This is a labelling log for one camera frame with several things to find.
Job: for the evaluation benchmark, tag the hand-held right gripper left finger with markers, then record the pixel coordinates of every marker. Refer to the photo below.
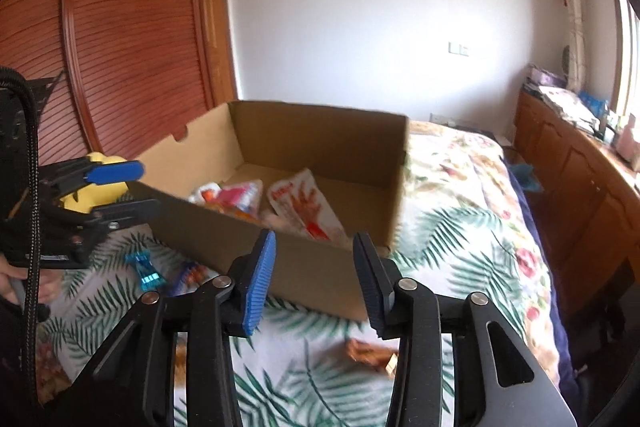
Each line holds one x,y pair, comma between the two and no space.
259,282

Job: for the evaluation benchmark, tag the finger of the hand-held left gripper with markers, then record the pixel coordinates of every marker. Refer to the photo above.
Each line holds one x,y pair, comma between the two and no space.
125,213
112,172

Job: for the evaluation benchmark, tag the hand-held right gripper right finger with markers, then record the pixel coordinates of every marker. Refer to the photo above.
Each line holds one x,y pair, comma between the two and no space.
370,279

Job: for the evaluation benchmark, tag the small brown snack packet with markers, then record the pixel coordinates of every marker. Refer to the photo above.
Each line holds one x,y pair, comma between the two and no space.
372,354

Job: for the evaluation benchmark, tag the orange white snack packet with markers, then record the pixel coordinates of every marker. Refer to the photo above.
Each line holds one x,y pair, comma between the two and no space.
235,198

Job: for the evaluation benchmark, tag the white chicken feet snack packet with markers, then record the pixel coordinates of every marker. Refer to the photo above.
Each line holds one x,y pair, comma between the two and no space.
305,205

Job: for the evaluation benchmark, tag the brown cardboard box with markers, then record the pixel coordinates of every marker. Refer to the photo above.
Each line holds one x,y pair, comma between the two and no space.
310,142

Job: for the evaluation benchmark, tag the person's left hand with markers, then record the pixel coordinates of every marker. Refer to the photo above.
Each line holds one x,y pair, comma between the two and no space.
47,287

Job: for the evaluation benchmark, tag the yellow plush toy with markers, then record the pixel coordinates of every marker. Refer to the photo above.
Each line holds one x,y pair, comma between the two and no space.
102,198

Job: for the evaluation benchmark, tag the blue candy packet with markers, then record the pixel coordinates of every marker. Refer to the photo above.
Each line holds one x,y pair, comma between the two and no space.
146,274

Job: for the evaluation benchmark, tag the blue orange snack packet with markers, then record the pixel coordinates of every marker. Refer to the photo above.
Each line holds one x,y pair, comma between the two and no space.
190,278

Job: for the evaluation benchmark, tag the green leaf print blanket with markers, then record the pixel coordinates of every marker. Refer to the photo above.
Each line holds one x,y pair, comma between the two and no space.
310,372

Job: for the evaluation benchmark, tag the wooden slatted wardrobe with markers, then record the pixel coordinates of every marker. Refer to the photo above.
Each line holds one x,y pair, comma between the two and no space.
135,32

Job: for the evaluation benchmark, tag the floral blanket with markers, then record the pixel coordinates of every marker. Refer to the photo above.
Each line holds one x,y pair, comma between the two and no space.
460,157

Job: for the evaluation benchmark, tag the teal cloth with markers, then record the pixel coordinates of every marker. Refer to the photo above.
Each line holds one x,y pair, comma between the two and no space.
527,175

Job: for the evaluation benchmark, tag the dark blue bedding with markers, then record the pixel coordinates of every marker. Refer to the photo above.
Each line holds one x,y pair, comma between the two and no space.
561,332

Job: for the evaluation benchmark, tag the wooden cabinet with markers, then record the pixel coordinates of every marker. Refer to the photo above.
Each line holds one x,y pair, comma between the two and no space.
575,197

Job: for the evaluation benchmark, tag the folded patterned cloth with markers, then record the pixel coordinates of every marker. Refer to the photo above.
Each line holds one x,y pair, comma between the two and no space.
567,104

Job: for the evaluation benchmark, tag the patterned curtain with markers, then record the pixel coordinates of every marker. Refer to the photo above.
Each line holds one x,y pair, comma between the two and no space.
570,7

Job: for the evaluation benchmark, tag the window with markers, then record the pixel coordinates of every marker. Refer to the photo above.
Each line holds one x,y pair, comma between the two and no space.
627,57

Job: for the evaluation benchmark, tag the white wall socket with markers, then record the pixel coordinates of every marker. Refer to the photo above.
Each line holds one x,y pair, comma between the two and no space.
458,49

